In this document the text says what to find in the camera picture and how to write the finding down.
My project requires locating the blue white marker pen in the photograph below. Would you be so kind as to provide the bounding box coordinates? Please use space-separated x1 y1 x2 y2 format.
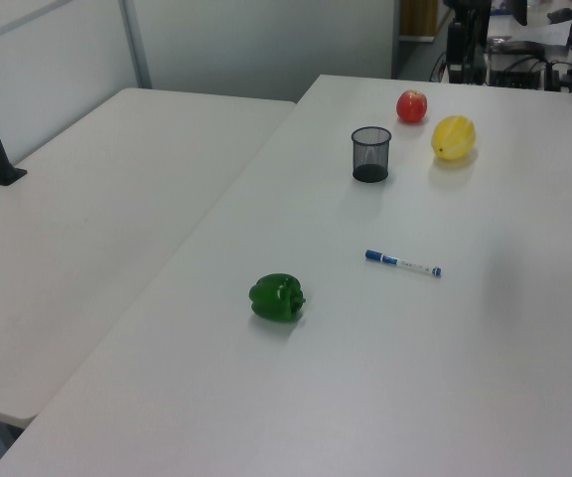
363 248 443 277

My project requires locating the green bell pepper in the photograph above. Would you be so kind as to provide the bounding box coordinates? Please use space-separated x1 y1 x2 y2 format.
248 272 308 323

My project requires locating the black mesh pen cup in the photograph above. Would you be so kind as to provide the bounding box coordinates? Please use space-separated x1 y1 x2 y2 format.
350 125 393 184

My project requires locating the red apple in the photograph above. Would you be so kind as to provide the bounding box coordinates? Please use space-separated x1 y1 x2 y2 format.
395 88 429 124

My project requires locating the yellow striped melon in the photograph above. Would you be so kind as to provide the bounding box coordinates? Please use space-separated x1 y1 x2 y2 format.
430 114 477 162

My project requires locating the wooden cabinet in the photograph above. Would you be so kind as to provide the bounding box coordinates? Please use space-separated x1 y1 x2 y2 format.
398 0 440 42

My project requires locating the black electronics box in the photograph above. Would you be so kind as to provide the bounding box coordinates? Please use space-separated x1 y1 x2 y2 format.
487 41 558 91

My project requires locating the black monitor stand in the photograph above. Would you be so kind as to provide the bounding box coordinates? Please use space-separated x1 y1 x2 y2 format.
508 0 529 27

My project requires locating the grey partition post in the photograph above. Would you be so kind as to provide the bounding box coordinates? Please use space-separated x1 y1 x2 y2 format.
118 0 154 91

